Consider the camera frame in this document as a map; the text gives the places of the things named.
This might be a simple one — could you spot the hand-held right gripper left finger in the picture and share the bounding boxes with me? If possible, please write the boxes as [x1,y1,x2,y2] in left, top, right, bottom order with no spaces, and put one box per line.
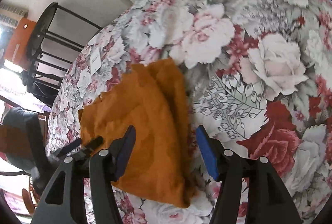
[32,125,137,224]

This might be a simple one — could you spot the orange box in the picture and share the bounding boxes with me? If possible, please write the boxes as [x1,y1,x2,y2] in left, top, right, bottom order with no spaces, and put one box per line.
[5,17,36,72]

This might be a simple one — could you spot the floral blanket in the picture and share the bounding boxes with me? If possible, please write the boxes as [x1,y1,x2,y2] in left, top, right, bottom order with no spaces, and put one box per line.
[46,0,332,224]

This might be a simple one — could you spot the wooden chair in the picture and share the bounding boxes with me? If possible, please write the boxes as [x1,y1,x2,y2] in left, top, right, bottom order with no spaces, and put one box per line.
[0,107,51,217]

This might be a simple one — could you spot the dark grey cloth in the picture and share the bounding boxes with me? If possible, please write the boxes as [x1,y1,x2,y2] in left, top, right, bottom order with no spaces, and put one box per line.
[2,107,46,170]

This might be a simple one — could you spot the white paper tag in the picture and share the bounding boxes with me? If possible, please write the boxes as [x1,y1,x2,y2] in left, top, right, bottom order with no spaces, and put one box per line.
[89,47,102,74]

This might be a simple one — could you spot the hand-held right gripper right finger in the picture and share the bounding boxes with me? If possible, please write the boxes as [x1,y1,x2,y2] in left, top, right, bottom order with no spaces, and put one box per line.
[196,125,304,224]

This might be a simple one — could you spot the orange knitted cat cardigan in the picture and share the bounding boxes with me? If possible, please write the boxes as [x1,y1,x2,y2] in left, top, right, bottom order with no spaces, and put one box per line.
[78,58,198,209]

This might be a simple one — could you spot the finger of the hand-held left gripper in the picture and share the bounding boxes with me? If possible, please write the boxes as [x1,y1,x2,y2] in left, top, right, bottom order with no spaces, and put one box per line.
[80,136,104,156]
[48,139,83,162]

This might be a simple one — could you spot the black round side table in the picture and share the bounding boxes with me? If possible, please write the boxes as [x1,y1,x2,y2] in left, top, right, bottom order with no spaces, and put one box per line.
[25,2,105,96]

